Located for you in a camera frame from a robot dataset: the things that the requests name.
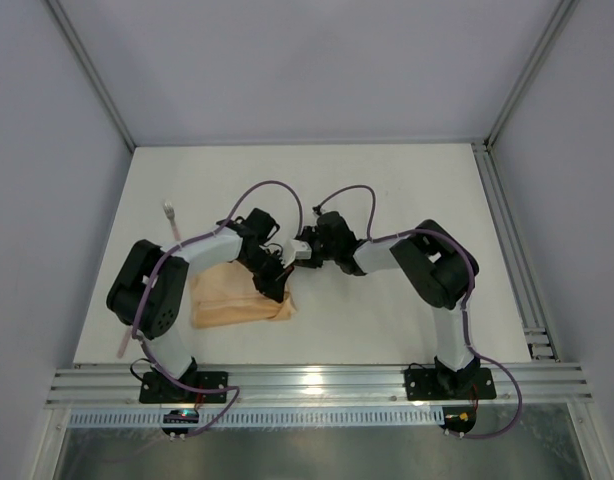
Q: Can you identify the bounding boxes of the aluminium rail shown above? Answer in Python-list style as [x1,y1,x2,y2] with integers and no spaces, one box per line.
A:
[45,362,593,408]
[472,143,561,363]

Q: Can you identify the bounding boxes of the left frame post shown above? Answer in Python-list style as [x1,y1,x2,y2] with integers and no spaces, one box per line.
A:
[42,0,137,153]

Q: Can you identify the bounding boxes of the left black controller board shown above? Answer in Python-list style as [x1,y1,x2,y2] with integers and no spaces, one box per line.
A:
[160,409,199,441]

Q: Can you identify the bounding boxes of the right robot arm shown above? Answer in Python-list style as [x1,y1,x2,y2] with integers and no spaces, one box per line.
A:
[294,211,481,398]

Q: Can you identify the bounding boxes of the front aluminium rail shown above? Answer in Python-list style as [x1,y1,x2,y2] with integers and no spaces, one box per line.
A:
[45,362,593,408]

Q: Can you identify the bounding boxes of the frame post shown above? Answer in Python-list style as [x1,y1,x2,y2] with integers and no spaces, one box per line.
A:
[483,0,579,150]
[42,0,137,153]

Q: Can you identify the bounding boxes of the silver fork pink handle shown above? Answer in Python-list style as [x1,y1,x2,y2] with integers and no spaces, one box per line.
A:
[162,201,182,242]

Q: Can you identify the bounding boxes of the orange cloth napkin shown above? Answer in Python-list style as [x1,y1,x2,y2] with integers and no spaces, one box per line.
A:
[189,262,297,329]

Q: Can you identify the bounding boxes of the white slotted cable duct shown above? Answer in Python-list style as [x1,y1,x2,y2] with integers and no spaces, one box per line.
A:
[68,405,442,429]

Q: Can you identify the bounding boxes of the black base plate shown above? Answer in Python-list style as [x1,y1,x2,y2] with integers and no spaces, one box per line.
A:
[138,370,230,405]
[403,359,497,401]

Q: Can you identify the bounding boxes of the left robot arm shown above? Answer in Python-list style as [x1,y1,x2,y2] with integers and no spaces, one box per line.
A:
[106,208,293,393]

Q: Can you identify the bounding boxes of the black controller board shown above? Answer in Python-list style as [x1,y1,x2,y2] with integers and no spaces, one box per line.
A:
[160,409,199,441]
[440,406,477,439]

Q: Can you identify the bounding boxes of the right frame post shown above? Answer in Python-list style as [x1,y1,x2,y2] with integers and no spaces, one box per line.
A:
[483,0,579,150]

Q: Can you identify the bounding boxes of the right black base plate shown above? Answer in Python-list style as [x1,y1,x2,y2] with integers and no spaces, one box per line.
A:
[403,359,497,401]

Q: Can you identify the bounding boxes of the pink handled utensil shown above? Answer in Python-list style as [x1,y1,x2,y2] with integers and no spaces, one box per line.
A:
[116,328,131,359]

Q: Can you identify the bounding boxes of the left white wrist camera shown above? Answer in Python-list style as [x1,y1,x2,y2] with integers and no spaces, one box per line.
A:
[282,239,312,266]

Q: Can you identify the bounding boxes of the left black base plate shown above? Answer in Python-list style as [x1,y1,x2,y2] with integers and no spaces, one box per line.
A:
[138,370,230,405]

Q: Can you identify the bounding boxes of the right side aluminium rail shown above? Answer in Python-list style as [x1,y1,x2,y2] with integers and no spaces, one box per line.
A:
[472,143,561,363]

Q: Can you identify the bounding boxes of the right black controller board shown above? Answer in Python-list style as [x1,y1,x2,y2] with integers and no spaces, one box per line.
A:
[440,406,477,439]

